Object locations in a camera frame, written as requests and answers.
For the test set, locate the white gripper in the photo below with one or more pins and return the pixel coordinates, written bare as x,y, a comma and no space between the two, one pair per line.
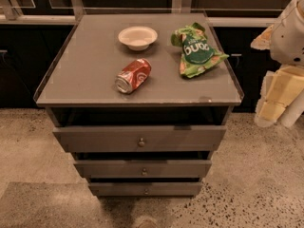
289,38

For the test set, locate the grey bottom drawer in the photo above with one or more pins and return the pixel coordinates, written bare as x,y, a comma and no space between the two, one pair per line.
149,189

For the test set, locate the grey drawer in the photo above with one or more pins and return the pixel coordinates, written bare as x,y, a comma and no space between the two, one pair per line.
149,189
143,169
131,138

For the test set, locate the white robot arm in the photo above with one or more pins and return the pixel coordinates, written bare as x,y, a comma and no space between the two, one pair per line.
287,39

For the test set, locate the grey drawer cabinet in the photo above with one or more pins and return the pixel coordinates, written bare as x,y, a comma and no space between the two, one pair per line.
79,88

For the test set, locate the grey top drawer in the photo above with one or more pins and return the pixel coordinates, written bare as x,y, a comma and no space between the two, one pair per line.
131,138

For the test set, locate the grey middle drawer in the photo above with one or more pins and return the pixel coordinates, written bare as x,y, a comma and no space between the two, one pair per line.
143,169

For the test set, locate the green chip bag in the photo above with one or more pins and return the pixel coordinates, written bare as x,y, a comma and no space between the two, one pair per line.
197,56

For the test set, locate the crushed red soda can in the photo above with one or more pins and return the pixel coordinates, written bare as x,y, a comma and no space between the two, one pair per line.
133,75

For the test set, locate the white paper bowl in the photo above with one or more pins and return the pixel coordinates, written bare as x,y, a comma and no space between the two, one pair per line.
138,38

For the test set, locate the white cylindrical post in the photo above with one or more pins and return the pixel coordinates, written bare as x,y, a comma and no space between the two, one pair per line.
293,111

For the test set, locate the dark counter with metal rail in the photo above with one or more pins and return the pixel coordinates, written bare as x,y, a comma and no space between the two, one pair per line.
32,32

